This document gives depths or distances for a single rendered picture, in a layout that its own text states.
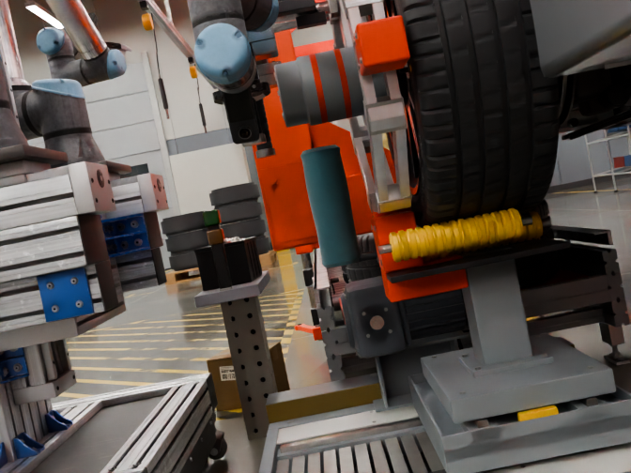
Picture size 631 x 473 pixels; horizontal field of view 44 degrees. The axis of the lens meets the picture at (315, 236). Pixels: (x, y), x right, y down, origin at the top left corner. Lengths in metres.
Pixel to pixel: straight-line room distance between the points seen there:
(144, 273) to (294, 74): 0.65
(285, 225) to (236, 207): 7.95
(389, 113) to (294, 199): 0.76
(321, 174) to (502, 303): 0.46
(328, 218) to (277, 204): 0.40
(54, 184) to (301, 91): 0.50
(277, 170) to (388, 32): 0.86
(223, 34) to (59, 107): 0.94
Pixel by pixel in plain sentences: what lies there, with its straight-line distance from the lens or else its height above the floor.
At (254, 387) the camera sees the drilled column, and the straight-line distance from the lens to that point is 2.24.
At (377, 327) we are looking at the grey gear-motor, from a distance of 1.86.
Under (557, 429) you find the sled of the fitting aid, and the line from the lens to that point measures 1.49.
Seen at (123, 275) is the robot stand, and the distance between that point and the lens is 1.92.
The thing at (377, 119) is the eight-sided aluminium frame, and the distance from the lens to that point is 1.33.
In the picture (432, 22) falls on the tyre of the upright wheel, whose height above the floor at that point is 0.87.
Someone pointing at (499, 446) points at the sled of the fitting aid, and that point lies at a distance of 1.47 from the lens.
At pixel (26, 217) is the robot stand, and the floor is 0.70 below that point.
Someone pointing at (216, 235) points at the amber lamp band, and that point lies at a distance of 2.00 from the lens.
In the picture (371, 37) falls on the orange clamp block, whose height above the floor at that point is 0.86.
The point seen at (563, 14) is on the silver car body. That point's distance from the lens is 1.16.
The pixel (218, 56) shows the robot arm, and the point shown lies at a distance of 1.09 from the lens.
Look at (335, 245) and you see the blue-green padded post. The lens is 1.66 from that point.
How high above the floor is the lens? 0.62
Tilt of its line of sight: 2 degrees down
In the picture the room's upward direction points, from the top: 11 degrees counter-clockwise
